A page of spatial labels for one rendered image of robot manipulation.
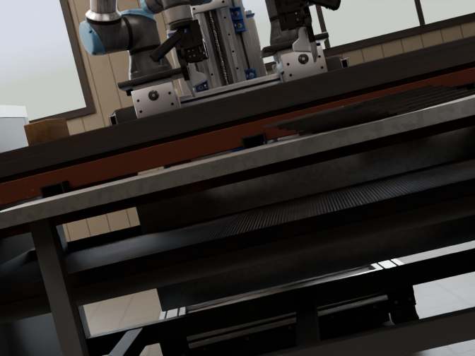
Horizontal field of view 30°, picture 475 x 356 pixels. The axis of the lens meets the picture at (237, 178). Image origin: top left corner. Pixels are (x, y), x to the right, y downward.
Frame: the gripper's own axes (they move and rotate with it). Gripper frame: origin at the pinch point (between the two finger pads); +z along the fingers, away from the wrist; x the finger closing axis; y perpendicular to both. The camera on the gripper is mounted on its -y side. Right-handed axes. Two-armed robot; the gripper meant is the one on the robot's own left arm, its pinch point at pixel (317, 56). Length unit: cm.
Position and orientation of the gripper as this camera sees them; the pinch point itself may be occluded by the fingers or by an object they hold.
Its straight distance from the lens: 228.2
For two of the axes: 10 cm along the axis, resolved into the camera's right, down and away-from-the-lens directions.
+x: -0.7, 0.7, -10.0
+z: 2.4, 9.7, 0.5
